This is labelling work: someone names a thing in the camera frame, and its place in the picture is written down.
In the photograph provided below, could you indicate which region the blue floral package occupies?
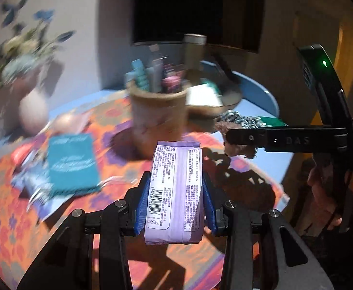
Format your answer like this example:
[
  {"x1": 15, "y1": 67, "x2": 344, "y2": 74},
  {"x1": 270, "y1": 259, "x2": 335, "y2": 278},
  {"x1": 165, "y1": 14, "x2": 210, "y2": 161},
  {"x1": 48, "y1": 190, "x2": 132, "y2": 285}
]
[{"x1": 11, "y1": 149, "x2": 73, "y2": 221}]

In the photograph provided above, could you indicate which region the purple tissue pack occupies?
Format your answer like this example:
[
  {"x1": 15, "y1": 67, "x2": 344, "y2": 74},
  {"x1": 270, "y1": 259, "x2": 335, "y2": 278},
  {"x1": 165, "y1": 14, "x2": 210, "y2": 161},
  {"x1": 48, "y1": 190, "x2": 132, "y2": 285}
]
[{"x1": 144, "y1": 141, "x2": 205, "y2": 245}]

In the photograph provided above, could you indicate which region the person right hand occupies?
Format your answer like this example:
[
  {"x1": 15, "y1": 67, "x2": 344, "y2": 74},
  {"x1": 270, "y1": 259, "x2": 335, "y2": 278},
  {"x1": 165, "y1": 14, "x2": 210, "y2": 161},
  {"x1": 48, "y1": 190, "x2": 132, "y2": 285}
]
[{"x1": 307, "y1": 166, "x2": 353, "y2": 229}]

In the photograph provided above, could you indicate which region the floral orange table mat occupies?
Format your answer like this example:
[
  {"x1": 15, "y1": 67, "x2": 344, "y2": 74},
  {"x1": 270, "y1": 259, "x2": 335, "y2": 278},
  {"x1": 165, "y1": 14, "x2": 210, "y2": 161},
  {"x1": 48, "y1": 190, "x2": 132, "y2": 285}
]
[{"x1": 0, "y1": 98, "x2": 289, "y2": 289}]

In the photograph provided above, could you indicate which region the round blue tray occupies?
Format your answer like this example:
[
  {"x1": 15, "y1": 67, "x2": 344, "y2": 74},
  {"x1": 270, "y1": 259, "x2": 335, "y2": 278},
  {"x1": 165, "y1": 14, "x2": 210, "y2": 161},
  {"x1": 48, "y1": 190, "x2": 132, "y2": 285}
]
[{"x1": 201, "y1": 60, "x2": 280, "y2": 118}]

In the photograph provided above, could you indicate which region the teal packet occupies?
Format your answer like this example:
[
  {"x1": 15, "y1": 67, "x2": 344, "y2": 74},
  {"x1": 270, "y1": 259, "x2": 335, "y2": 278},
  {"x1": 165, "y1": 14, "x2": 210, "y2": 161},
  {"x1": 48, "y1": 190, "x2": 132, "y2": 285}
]
[{"x1": 47, "y1": 134, "x2": 100, "y2": 197}]

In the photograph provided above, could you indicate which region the ribbed glass bowl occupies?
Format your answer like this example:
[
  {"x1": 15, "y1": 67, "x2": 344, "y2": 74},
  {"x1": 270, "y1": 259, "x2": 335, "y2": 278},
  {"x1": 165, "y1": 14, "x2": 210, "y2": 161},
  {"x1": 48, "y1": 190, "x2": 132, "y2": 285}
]
[{"x1": 186, "y1": 78, "x2": 243, "y2": 118}]

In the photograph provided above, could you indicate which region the red cushion on dish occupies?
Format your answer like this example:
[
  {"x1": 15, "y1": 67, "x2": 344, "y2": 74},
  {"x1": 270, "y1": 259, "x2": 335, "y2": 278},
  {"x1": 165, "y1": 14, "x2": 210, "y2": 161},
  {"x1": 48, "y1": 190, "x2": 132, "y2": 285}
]
[{"x1": 11, "y1": 143, "x2": 34, "y2": 166}]

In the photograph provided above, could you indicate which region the pink plastic bag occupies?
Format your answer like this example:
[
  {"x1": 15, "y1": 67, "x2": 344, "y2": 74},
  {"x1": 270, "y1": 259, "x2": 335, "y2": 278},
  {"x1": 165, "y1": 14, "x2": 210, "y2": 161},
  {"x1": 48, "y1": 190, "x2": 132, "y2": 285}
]
[{"x1": 50, "y1": 111, "x2": 92, "y2": 135}]

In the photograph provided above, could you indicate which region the pink ribbed vase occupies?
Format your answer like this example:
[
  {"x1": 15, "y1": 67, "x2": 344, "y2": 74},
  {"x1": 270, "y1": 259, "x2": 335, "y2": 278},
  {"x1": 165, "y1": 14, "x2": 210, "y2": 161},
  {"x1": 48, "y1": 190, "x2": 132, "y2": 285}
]
[{"x1": 18, "y1": 88, "x2": 49, "y2": 136}]

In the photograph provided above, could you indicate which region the black monitor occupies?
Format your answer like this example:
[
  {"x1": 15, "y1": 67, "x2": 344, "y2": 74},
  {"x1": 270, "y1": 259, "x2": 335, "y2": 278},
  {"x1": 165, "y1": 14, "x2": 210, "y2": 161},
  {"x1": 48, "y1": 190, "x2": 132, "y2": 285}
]
[{"x1": 132, "y1": 0, "x2": 266, "y2": 53}]

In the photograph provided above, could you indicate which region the grey thermos bottle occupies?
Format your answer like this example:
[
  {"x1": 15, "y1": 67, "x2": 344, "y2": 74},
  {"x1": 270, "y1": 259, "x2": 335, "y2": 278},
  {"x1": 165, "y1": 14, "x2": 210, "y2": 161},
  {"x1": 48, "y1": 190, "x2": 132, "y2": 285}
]
[{"x1": 184, "y1": 33, "x2": 207, "y2": 86}]

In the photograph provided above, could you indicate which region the pink capped pen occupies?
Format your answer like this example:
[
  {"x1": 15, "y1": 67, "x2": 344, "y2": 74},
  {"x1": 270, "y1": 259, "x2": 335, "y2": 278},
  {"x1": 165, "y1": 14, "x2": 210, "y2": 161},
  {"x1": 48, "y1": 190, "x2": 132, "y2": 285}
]
[{"x1": 161, "y1": 75, "x2": 181, "y2": 94}]

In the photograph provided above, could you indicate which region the brown pen holder cup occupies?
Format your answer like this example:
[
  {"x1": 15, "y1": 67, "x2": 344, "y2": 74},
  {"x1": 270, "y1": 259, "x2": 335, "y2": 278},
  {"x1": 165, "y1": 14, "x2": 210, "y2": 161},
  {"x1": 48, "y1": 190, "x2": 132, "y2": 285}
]
[{"x1": 126, "y1": 80, "x2": 187, "y2": 159}]

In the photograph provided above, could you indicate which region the blue artificial flower bouquet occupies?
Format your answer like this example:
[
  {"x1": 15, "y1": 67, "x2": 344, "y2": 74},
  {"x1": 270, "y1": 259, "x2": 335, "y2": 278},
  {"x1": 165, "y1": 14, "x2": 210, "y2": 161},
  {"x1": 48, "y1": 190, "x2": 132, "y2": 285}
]
[{"x1": 0, "y1": 0, "x2": 75, "y2": 88}]

